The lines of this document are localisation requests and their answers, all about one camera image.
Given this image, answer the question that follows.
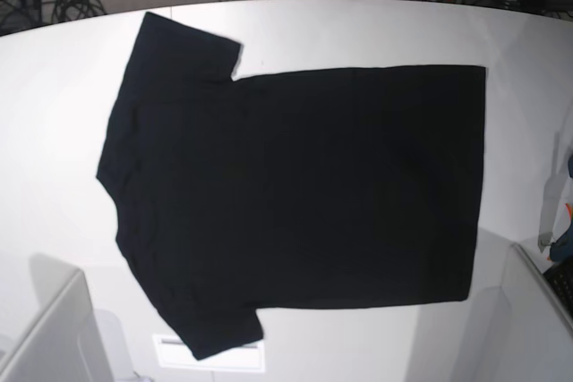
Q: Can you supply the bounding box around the black T-shirt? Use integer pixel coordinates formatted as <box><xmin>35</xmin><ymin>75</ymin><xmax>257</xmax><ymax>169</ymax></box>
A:
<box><xmin>97</xmin><ymin>13</ymin><xmax>487</xmax><ymax>360</ymax></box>

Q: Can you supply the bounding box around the grey partition panel left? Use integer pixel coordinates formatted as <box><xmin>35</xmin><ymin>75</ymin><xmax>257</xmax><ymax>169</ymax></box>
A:
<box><xmin>1</xmin><ymin>269</ymin><xmax>114</xmax><ymax>381</ymax></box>

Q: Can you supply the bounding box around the grey partition panel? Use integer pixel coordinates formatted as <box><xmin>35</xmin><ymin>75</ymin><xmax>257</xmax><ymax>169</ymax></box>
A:
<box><xmin>1</xmin><ymin>269</ymin><xmax>114</xmax><ymax>381</ymax></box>
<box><xmin>496</xmin><ymin>244</ymin><xmax>572</xmax><ymax>381</ymax></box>

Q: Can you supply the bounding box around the blue orange object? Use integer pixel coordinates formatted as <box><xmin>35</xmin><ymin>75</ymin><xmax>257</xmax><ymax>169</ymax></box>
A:
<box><xmin>548</xmin><ymin>203</ymin><xmax>573</xmax><ymax>262</ymax></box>

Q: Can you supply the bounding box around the black keyboard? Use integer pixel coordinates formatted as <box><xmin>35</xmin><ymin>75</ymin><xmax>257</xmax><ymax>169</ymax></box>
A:
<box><xmin>543</xmin><ymin>260</ymin><xmax>573</xmax><ymax>314</ymax></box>

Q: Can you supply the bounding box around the grey partition panel right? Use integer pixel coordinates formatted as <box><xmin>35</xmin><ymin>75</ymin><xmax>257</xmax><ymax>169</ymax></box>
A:
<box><xmin>496</xmin><ymin>244</ymin><xmax>572</xmax><ymax>381</ymax></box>

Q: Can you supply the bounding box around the black coiled cable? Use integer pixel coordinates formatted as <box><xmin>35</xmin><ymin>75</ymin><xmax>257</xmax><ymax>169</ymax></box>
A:
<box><xmin>52</xmin><ymin>0</ymin><xmax>107</xmax><ymax>24</ymax></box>

